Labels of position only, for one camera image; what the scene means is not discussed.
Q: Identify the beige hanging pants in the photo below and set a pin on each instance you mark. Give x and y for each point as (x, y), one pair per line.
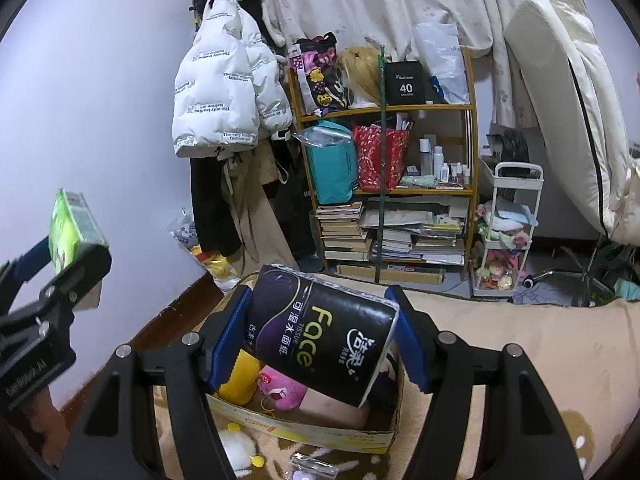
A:
(255, 210)

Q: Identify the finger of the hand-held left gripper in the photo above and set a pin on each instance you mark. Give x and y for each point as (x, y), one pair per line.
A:
(30, 260)
(82, 275)

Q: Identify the white and yellow plush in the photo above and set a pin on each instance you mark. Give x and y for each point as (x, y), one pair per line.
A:
(235, 447)

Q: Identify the pink bunny plush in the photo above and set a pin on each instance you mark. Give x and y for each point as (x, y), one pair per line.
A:
(280, 385)

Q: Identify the white rolling cart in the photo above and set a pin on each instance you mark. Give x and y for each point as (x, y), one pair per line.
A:
(497, 172)

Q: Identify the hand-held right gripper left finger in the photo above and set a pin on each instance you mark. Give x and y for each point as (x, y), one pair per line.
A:
(227, 345)

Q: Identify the pile of magazines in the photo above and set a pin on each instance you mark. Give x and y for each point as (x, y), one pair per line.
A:
(430, 240)

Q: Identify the black bag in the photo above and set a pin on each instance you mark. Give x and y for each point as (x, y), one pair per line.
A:
(510, 145)

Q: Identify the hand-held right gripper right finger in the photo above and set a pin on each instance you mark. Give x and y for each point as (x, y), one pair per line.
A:
(412, 345)

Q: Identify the black tissue pack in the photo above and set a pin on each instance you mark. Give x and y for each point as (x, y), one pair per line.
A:
(320, 330)

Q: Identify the stack of brown books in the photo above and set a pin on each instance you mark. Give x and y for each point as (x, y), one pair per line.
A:
(345, 235)

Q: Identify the small clear packet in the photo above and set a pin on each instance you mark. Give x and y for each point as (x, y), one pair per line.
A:
(312, 467)

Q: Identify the pink round plush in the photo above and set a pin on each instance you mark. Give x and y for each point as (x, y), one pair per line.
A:
(330, 407)

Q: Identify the colourful printed bag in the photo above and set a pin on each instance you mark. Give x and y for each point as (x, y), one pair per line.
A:
(320, 75)

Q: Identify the cardboard box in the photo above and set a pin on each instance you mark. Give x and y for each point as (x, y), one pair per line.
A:
(325, 435)

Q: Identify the group of cosmetic bottles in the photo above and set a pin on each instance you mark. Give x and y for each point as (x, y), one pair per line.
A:
(440, 160)

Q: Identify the green tissue packet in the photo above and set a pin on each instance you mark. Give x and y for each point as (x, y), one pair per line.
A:
(70, 225)

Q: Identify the plastic bag of toys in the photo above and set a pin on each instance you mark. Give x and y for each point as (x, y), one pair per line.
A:
(215, 260)

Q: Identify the black printed box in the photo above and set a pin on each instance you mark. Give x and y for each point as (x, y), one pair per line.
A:
(406, 85)

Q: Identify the red gift bag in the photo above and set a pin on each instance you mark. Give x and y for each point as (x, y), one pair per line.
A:
(370, 155)

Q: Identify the wooden bookshelf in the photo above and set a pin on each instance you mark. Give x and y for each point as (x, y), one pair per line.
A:
(425, 192)

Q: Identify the cream recliner chair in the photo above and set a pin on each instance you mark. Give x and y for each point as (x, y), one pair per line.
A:
(560, 85)

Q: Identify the clear plastic bag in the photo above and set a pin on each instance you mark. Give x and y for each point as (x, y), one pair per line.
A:
(442, 55)

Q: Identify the white puffer jacket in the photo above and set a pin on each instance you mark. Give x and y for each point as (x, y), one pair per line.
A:
(220, 85)

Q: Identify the floral curtain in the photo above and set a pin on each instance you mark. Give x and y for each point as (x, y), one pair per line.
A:
(375, 0)

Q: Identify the blonde wig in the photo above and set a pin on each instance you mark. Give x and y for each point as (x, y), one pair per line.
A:
(360, 67)

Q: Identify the green pole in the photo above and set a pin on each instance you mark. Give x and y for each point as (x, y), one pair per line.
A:
(381, 160)

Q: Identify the black hanging coat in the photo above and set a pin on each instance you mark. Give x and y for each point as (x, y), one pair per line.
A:
(212, 200)

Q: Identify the teal bag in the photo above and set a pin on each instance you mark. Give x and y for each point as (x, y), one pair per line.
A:
(332, 170)

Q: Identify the brown flower blanket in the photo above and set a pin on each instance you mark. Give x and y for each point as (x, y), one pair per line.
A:
(500, 320)

